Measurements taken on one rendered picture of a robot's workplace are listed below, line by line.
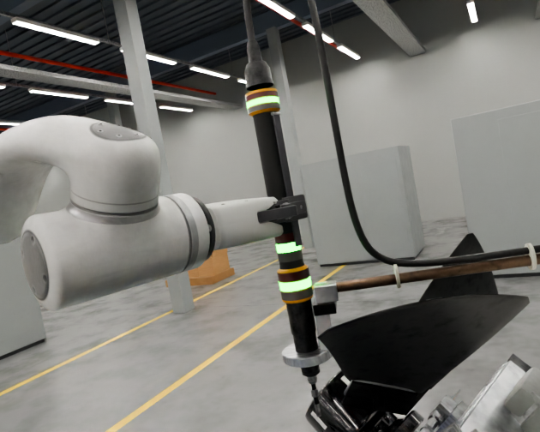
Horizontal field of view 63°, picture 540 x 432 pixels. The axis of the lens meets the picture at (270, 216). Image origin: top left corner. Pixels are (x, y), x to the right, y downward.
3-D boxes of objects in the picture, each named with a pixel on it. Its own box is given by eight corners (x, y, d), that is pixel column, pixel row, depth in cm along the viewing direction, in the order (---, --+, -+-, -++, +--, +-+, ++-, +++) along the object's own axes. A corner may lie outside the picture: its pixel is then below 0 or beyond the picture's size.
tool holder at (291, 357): (347, 343, 63) (336, 276, 63) (348, 363, 56) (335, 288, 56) (286, 350, 65) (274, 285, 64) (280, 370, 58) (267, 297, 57)
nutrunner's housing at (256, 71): (326, 366, 62) (268, 43, 60) (325, 379, 59) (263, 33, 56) (298, 369, 63) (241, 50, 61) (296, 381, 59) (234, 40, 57)
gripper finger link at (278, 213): (227, 228, 50) (241, 223, 56) (293, 217, 48) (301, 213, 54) (225, 218, 50) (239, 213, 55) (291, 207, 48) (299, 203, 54)
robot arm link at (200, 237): (151, 274, 50) (173, 267, 52) (197, 274, 44) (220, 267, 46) (137, 201, 49) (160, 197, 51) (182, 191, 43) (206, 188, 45)
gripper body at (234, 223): (164, 266, 52) (235, 246, 60) (219, 265, 44) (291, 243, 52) (152, 202, 51) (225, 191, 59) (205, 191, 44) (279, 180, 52)
